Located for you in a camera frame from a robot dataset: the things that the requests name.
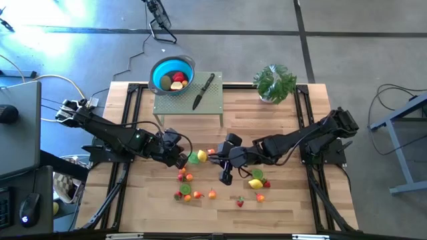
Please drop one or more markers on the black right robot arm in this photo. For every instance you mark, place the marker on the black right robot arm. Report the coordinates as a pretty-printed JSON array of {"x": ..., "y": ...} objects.
[{"x": 293, "y": 140}]

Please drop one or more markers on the black keyboard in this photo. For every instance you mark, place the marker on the black keyboard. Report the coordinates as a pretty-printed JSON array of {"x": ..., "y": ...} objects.
[{"x": 5, "y": 208}]

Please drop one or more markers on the whole brown plastic kiwi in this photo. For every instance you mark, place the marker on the whole brown plastic kiwi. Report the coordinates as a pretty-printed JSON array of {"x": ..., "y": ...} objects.
[{"x": 165, "y": 82}]

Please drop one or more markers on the small yellow object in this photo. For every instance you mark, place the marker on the small yellow object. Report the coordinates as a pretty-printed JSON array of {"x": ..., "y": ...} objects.
[{"x": 55, "y": 208}]

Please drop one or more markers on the red plastic fruit piece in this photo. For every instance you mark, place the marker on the red plastic fruit piece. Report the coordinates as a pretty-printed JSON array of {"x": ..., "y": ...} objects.
[{"x": 178, "y": 76}]

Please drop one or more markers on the black floor fan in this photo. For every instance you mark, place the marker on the black floor fan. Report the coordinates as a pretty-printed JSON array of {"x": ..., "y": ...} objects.
[{"x": 160, "y": 15}]

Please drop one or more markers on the checkered fabric bag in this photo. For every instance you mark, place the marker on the checkered fabric bag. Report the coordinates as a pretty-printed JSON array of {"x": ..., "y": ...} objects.
[{"x": 65, "y": 186}]

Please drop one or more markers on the grey desk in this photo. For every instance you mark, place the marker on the grey desk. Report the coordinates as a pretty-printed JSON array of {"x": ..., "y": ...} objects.
[{"x": 20, "y": 146}]

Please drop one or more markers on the grey metal desk frame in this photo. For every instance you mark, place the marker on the grey metal desk frame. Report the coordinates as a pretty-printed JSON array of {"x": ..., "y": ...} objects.
[{"x": 400, "y": 160}]

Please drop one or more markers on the yellow plastic lemon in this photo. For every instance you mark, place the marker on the yellow plastic lemon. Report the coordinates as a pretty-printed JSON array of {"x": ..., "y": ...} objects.
[
  {"x": 255, "y": 184},
  {"x": 201, "y": 155}
]

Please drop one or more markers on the blue collapsible colander grey rim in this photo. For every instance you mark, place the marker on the blue collapsible colander grey rim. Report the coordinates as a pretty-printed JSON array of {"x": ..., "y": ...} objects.
[{"x": 160, "y": 68}]

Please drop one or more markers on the green perforated metal riser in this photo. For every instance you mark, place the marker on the green perforated metal riser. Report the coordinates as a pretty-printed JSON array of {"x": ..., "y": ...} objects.
[{"x": 180, "y": 103}]

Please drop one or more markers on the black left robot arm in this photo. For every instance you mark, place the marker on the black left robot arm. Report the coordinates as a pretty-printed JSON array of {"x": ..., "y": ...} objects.
[{"x": 113, "y": 133}]

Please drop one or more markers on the small orange plastic fruit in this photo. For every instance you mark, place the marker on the small orange plastic fruit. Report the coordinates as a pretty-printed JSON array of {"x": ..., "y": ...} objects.
[
  {"x": 189, "y": 177},
  {"x": 211, "y": 152},
  {"x": 187, "y": 198},
  {"x": 182, "y": 171},
  {"x": 184, "y": 83}
]

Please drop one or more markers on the black computer mouse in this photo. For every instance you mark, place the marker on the black computer mouse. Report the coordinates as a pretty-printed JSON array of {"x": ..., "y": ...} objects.
[{"x": 7, "y": 114}]

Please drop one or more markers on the white power adapter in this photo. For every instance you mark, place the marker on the white power adapter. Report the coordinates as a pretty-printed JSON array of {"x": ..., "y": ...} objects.
[{"x": 93, "y": 102}]

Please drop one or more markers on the black mouse with light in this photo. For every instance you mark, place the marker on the black mouse with light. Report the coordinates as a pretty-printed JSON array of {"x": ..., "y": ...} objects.
[{"x": 31, "y": 205}]

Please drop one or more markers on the silver metal bracket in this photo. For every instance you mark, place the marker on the silver metal bracket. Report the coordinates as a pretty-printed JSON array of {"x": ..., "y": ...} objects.
[
  {"x": 123, "y": 236},
  {"x": 310, "y": 237}
]

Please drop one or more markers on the green plastic fruit half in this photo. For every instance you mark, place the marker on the green plastic fruit half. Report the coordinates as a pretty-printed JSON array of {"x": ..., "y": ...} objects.
[{"x": 193, "y": 157}]

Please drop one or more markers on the orange plastic pear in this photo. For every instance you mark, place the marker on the orange plastic pear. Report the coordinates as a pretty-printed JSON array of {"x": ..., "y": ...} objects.
[
  {"x": 212, "y": 194},
  {"x": 198, "y": 194},
  {"x": 260, "y": 198}
]

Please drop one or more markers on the plastic kiwi half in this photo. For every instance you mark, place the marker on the plastic kiwi half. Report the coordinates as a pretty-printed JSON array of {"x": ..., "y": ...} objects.
[
  {"x": 185, "y": 189},
  {"x": 257, "y": 173}
]

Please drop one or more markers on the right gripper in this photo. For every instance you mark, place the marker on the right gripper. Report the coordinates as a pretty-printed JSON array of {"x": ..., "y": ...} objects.
[{"x": 243, "y": 157}]

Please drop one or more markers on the potted monstera plant white pot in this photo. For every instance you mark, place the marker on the potted monstera plant white pot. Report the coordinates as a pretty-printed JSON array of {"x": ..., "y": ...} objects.
[{"x": 275, "y": 83}]

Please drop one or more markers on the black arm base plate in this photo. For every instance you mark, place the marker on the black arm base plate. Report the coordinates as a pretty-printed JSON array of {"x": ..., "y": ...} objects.
[
  {"x": 96, "y": 155},
  {"x": 333, "y": 156}
]

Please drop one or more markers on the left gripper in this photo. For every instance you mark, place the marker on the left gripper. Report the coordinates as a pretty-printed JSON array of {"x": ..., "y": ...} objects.
[{"x": 160, "y": 148}]

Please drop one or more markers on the dark desk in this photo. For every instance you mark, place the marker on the dark desk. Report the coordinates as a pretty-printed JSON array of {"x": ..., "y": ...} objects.
[{"x": 43, "y": 186}]

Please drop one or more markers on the red plastic strawberry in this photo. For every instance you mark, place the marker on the red plastic strawberry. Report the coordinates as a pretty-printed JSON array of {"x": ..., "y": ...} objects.
[
  {"x": 180, "y": 177},
  {"x": 240, "y": 202},
  {"x": 266, "y": 183},
  {"x": 177, "y": 195}
]

